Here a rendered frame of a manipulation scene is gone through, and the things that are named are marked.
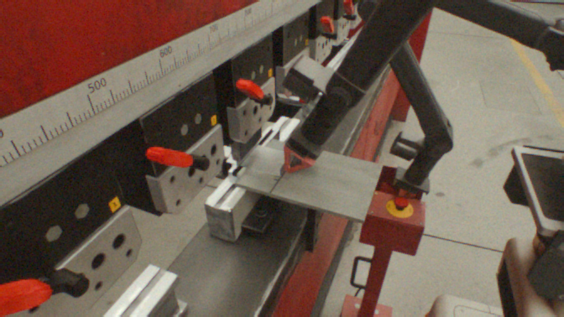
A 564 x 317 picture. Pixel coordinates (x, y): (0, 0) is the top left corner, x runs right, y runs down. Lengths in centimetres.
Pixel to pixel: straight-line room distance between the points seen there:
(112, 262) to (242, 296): 30
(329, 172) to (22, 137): 55
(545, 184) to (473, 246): 137
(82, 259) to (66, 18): 23
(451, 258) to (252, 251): 143
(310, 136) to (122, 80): 37
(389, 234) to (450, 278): 96
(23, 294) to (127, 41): 24
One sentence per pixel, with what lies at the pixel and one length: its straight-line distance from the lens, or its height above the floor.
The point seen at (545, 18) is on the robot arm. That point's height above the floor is 128.
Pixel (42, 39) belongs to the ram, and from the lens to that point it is 34.
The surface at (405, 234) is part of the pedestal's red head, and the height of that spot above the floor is 74.
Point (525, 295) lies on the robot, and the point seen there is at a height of 80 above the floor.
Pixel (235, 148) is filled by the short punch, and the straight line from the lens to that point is 71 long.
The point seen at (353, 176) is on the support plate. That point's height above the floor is 100.
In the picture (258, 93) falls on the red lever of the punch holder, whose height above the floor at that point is 121.
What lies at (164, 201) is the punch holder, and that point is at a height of 114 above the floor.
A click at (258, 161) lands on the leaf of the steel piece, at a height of 100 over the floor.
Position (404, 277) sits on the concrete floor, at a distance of 187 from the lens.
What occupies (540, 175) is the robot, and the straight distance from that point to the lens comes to 82.
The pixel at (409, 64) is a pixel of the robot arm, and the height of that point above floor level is 116.
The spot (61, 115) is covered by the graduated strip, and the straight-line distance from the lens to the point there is 36.
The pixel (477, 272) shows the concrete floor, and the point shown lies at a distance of 202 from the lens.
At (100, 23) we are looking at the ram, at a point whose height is 137.
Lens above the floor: 145
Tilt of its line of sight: 37 degrees down
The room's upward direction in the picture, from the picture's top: straight up
